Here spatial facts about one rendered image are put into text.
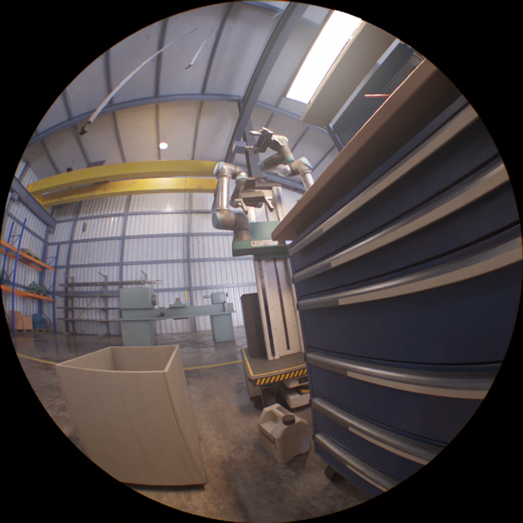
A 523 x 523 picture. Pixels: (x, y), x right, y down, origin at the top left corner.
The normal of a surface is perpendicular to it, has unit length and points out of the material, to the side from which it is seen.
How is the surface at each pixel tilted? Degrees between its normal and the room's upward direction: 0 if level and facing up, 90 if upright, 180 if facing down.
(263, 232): 90
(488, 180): 90
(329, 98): 180
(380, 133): 180
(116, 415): 90
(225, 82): 169
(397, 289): 90
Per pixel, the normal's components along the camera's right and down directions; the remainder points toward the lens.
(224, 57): 0.32, 0.93
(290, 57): -0.04, 0.95
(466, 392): -0.95, 0.06
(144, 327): 0.35, -0.28
